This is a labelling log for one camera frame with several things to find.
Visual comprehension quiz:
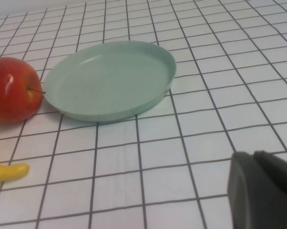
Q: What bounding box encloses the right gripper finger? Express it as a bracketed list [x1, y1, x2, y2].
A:
[227, 149, 287, 229]

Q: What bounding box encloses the gently curved yellow banana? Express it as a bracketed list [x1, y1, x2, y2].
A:
[0, 157, 30, 189]

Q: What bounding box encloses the red apple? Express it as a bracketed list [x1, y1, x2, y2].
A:
[0, 56, 46, 124]

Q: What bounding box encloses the pale green round plate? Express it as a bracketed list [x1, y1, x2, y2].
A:
[42, 40, 177, 123]

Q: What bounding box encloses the white black-grid tablecloth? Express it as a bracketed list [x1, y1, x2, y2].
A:
[0, 0, 287, 229]

